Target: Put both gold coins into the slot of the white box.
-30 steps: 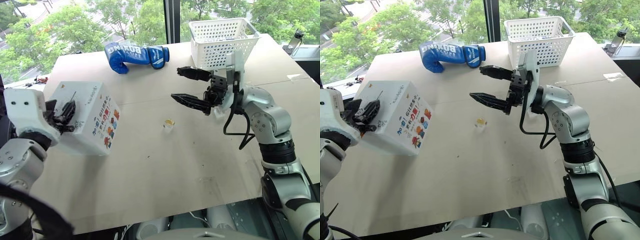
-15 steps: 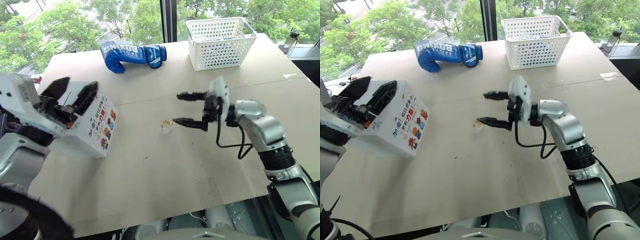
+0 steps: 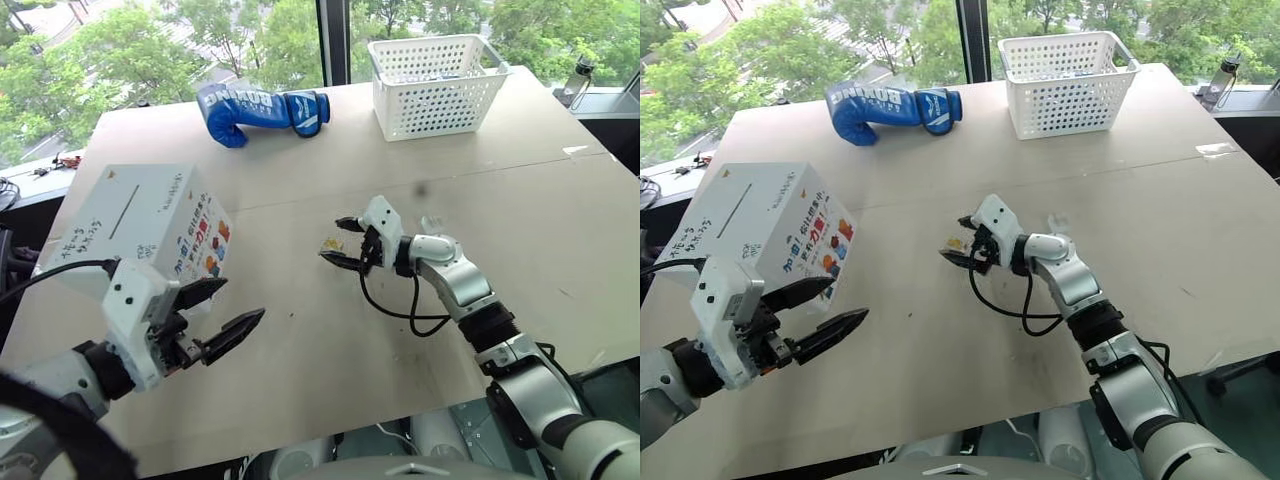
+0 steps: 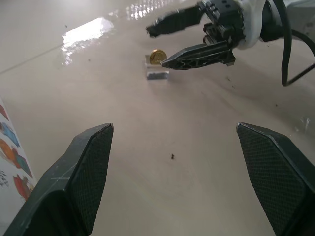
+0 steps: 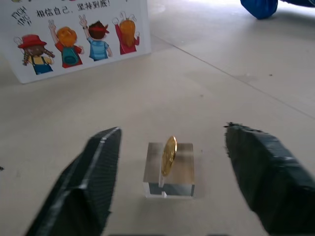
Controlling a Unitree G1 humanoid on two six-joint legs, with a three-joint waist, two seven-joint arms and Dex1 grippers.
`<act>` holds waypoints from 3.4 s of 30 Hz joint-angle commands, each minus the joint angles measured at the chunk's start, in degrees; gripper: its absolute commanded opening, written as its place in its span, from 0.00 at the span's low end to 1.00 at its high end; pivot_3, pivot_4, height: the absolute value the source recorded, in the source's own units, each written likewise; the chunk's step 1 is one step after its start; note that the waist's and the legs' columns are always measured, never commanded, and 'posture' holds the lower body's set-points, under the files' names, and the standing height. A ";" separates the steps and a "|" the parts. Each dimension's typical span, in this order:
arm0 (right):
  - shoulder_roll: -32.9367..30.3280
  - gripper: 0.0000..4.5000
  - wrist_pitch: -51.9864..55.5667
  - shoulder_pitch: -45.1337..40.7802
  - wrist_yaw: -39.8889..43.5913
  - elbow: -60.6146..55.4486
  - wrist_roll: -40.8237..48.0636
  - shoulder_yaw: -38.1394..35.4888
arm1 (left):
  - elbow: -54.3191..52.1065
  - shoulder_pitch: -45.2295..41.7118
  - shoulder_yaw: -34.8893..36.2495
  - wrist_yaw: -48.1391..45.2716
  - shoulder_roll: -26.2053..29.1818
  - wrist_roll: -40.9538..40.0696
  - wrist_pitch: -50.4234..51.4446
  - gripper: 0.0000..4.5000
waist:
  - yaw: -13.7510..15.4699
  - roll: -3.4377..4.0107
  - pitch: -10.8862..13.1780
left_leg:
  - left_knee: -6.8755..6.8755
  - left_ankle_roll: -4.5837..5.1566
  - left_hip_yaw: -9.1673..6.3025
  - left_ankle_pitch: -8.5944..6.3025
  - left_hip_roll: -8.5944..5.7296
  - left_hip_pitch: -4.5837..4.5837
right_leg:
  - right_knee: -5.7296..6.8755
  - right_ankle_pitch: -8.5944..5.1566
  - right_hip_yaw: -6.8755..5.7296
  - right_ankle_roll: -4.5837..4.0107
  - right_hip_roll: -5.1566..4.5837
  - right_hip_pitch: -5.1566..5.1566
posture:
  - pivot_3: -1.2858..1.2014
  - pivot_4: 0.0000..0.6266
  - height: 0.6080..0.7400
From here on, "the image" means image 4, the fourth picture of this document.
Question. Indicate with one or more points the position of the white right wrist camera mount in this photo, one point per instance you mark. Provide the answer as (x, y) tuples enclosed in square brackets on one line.
[(252, 22)]

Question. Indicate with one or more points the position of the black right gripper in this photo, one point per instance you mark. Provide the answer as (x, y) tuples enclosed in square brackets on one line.
[(226, 17)]

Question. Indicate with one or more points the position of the gold coin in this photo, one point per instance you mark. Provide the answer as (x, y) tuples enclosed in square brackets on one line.
[(157, 56)]

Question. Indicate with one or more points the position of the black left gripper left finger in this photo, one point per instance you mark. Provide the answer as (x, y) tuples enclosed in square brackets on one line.
[(61, 196)]

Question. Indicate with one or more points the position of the white box with colourful prints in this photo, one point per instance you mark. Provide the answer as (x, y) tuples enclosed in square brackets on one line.
[(12, 157)]

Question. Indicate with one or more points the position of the clear acrylic coin stand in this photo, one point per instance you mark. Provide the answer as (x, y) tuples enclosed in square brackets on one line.
[(304, 124), (156, 73)]

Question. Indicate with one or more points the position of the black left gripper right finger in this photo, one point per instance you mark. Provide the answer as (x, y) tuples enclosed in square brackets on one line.
[(278, 177)]

